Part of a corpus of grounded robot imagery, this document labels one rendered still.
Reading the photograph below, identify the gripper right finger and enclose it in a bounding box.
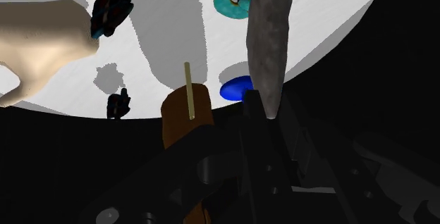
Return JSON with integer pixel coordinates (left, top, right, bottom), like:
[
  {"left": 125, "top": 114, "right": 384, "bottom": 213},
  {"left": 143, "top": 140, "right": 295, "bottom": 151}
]
[{"left": 277, "top": 91, "right": 440, "bottom": 224}]

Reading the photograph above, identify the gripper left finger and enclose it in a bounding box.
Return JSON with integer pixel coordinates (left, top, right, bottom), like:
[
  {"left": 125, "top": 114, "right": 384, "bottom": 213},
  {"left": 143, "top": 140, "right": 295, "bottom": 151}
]
[{"left": 78, "top": 89, "right": 294, "bottom": 224}]

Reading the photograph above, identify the grey spindle-shaped stone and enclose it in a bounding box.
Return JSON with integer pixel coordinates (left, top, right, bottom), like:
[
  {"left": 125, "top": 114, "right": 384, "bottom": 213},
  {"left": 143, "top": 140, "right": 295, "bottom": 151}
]
[{"left": 245, "top": 0, "right": 293, "bottom": 120}]

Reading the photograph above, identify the brown cylinder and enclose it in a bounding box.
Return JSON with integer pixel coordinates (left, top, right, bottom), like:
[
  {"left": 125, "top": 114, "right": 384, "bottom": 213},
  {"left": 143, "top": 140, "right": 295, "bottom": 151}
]
[{"left": 160, "top": 82, "right": 216, "bottom": 224}]

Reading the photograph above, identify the thin beige stick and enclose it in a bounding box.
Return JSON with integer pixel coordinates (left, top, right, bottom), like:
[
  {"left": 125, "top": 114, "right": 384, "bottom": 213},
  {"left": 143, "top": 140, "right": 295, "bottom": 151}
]
[{"left": 183, "top": 61, "right": 196, "bottom": 120}]

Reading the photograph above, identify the blue disc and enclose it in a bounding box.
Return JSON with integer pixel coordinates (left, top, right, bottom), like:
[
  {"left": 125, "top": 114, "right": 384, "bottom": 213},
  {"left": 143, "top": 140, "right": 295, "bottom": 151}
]
[{"left": 219, "top": 75, "right": 255, "bottom": 103}]

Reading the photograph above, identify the small dark figure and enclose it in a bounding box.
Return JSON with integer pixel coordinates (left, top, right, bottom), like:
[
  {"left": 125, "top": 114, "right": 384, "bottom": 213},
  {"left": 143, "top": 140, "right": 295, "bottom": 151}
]
[{"left": 106, "top": 87, "right": 132, "bottom": 120}]

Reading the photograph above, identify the round white table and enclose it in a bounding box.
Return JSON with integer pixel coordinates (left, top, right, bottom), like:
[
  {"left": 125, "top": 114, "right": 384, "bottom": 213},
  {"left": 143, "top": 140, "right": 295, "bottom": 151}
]
[{"left": 0, "top": 0, "right": 389, "bottom": 120}]

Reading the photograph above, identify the dark figure with teal parts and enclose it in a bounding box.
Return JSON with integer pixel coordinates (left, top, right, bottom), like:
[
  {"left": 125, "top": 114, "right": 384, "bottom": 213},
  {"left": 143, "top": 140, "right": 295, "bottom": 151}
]
[{"left": 90, "top": 0, "right": 135, "bottom": 40}]

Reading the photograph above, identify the large beige animal figure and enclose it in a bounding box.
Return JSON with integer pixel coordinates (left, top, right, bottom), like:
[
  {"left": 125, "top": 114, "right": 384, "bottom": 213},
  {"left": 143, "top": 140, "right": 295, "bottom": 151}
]
[{"left": 0, "top": 0, "right": 101, "bottom": 108}]

